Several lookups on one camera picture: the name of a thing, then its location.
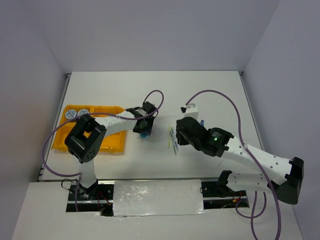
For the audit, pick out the blue round tin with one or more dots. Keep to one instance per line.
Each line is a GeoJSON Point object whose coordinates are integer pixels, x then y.
{"type": "Point", "coordinates": [83, 112]}

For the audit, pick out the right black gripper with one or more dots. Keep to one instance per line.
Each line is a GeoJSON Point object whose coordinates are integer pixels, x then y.
{"type": "Point", "coordinates": [180, 138]}

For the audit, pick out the white pen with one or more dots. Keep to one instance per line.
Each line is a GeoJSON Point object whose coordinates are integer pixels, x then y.
{"type": "Point", "coordinates": [175, 152]}
{"type": "Point", "coordinates": [175, 142]}

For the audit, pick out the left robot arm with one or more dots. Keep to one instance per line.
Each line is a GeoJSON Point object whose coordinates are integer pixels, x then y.
{"type": "Point", "coordinates": [86, 137]}

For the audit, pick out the silver foil covered plate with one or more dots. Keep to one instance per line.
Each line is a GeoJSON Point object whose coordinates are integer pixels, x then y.
{"type": "Point", "coordinates": [157, 198]}

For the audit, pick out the small clear spray bottle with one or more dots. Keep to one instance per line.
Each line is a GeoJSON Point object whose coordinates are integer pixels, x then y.
{"type": "Point", "coordinates": [202, 123]}

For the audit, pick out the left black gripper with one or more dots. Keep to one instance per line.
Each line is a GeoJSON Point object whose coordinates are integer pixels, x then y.
{"type": "Point", "coordinates": [148, 130]}

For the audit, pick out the yellow thin pen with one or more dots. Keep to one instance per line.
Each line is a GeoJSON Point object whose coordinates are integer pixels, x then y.
{"type": "Point", "coordinates": [170, 141]}

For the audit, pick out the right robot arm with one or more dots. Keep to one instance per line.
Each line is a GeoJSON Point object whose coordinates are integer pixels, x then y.
{"type": "Point", "coordinates": [274, 174]}

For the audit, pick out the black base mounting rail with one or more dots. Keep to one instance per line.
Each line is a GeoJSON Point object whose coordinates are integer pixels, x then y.
{"type": "Point", "coordinates": [102, 201]}

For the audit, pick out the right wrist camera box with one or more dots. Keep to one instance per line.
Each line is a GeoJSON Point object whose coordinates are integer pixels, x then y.
{"type": "Point", "coordinates": [190, 110]}

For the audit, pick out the grey-blue round tin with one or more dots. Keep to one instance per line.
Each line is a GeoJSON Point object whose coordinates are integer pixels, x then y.
{"type": "Point", "coordinates": [70, 114]}

